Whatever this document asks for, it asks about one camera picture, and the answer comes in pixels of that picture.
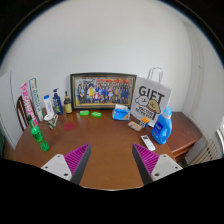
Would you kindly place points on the right green soap box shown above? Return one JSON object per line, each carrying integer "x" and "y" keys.
{"x": 96, "y": 114}

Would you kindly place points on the framed group photo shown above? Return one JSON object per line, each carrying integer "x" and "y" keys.
{"x": 101, "y": 90}

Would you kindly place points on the green soap box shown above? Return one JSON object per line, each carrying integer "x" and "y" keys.
{"x": 84, "y": 113}
{"x": 96, "y": 114}

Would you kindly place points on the brown pump bottle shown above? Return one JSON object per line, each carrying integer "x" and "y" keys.
{"x": 67, "y": 104}

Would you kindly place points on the red round coaster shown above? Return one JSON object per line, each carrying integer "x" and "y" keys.
{"x": 69, "y": 126}

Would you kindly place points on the white bottle blue cap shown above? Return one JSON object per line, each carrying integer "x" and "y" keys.
{"x": 48, "y": 105}

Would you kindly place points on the white green badminton tube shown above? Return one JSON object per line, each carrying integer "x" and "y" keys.
{"x": 35, "y": 98}

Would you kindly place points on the blue detergent bottle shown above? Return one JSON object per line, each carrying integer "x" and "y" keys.
{"x": 163, "y": 126}

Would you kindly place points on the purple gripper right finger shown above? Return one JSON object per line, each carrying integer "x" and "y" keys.
{"x": 152, "y": 166}

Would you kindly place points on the green plastic soda bottle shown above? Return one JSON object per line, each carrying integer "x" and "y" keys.
{"x": 37, "y": 134}

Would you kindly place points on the blue tissue pack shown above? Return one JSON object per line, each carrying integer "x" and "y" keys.
{"x": 121, "y": 113}

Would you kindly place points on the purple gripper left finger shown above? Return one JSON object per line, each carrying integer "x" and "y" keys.
{"x": 70, "y": 166}

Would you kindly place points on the white remote control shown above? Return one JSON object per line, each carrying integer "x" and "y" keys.
{"x": 148, "y": 142}

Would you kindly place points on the white gift paper bag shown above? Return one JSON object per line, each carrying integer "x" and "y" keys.
{"x": 150, "y": 96}

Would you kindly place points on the left green soap box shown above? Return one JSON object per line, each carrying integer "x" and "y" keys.
{"x": 84, "y": 113}

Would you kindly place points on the white patterned mug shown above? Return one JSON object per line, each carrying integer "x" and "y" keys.
{"x": 51, "y": 120}

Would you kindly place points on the white radiator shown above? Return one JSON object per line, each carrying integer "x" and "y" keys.
{"x": 209, "y": 153}

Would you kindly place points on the pink badminton tube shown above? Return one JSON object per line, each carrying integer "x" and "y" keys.
{"x": 27, "y": 103}

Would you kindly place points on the small clear snack packet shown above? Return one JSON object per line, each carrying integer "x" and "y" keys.
{"x": 135, "y": 126}

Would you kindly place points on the dark blue pump bottle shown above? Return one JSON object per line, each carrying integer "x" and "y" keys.
{"x": 57, "y": 102}

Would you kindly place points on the rubiks cube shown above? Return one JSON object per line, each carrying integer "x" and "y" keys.
{"x": 144, "y": 122}

